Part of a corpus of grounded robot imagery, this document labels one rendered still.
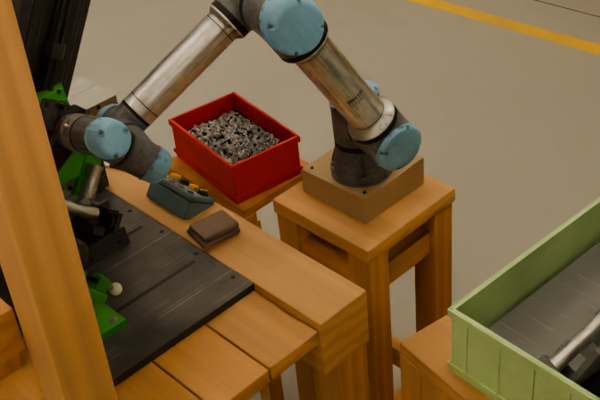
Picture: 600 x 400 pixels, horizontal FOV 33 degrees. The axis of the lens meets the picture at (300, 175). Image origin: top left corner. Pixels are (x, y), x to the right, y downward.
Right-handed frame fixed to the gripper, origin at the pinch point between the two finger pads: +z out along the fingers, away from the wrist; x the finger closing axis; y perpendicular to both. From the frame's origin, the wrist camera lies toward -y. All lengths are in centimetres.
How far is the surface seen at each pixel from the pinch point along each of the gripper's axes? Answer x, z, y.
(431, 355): -72, -63, -16
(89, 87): -22.1, 22.1, 17.6
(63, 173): -13.1, 2.6, -5.1
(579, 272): -95, -76, 11
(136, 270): -31.4, -9.8, -19.9
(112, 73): -144, 234, 60
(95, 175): -18.8, -0.9, -3.1
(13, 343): 13, -50, -36
